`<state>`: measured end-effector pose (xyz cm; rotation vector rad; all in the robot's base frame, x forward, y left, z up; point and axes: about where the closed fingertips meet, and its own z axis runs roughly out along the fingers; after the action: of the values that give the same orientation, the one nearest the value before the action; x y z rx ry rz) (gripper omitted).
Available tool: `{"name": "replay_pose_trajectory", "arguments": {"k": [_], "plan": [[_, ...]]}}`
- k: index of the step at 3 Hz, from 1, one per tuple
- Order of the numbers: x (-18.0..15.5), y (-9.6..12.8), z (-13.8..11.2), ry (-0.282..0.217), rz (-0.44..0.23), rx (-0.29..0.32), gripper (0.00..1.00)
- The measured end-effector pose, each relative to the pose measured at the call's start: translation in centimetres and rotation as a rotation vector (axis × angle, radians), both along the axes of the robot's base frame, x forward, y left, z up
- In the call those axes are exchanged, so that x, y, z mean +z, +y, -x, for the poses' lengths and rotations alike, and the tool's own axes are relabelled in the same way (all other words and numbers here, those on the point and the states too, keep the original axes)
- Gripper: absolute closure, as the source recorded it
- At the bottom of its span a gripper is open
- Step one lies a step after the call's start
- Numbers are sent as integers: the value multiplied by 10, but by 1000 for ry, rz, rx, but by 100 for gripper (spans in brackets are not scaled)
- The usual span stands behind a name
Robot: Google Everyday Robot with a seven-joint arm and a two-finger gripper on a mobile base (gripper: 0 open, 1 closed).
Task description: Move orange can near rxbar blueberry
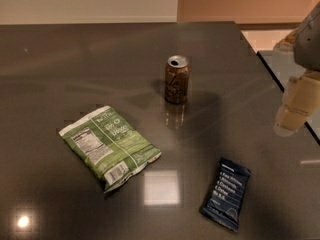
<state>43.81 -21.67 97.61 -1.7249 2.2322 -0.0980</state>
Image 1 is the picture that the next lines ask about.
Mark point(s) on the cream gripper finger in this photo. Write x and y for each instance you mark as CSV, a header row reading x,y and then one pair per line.
x,y
286,44
300,100

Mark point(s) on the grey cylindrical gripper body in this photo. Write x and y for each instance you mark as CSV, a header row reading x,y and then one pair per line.
x,y
308,45

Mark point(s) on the orange La Croix can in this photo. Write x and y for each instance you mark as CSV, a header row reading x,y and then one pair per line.
x,y
177,74

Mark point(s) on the dark blue RXBAR wrapper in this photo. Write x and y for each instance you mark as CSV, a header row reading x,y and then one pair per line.
x,y
224,200

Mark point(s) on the green chip bag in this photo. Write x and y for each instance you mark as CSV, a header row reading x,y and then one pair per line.
x,y
109,146

